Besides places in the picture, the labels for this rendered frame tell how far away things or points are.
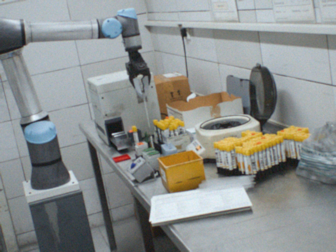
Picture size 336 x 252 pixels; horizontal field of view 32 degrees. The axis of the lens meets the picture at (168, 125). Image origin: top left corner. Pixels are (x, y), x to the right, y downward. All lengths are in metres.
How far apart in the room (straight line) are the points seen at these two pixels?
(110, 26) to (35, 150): 0.54
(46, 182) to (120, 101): 0.68
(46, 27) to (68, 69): 1.83
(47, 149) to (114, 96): 0.62
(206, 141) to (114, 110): 0.66
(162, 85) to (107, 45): 0.97
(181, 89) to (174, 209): 1.46
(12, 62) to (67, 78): 1.72
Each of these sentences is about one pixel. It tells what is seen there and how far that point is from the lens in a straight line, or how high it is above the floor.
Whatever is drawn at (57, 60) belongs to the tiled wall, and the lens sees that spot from 4.02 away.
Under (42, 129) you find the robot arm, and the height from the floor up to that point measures 1.12.
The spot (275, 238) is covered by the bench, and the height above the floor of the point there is 0.88.
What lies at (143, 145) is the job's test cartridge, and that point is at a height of 0.95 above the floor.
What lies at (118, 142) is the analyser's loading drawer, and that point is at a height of 0.93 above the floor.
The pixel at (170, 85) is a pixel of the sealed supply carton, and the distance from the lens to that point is 3.19.
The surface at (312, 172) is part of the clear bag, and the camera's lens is 1.95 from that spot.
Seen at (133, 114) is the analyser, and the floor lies 1.00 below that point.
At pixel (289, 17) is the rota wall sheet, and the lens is 2.23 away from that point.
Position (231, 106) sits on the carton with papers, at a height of 1.00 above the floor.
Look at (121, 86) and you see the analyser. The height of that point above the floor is 1.14.
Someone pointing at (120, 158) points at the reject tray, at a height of 0.88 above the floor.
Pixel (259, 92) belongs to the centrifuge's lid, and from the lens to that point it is 2.45.
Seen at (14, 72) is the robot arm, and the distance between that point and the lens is 2.34.
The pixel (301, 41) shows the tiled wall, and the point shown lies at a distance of 2.19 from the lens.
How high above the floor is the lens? 1.55
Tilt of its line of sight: 13 degrees down
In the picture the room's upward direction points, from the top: 10 degrees counter-clockwise
